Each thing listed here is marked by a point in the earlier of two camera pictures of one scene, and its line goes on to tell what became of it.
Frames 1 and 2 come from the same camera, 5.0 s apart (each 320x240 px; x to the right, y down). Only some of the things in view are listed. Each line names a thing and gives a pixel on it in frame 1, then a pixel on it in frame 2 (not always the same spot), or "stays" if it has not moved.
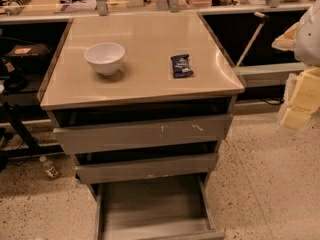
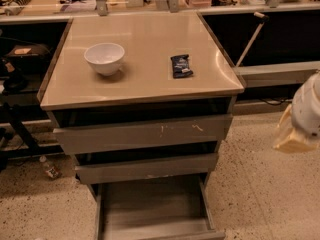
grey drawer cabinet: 144,103 stays
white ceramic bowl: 105,57 stays
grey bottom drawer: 175,208 stays
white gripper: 308,40 to 307,112
